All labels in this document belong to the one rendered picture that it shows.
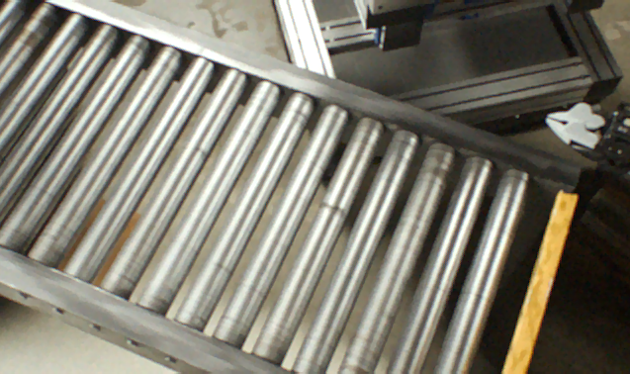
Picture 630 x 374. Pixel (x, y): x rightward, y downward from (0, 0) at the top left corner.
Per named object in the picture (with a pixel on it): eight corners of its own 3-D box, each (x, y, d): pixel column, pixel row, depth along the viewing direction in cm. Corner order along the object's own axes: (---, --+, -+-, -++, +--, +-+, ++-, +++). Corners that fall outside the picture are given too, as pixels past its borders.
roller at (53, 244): (191, 62, 139) (186, 46, 134) (54, 283, 119) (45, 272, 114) (167, 54, 140) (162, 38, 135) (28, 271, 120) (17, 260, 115)
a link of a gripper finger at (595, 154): (575, 125, 129) (625, 141, 128) (572, 130, 131) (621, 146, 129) (569, 146, 127) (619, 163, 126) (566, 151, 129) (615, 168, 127)
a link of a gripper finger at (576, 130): (555, 103, 126) (608, 121, 125) (545, 122, 131) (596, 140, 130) (550, 117, 125) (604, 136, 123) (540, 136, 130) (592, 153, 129)
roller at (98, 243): (222, 74, 137) (219, 57, 133) (90, 298, 118) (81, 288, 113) (198, 65, 138) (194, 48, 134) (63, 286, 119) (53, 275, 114)
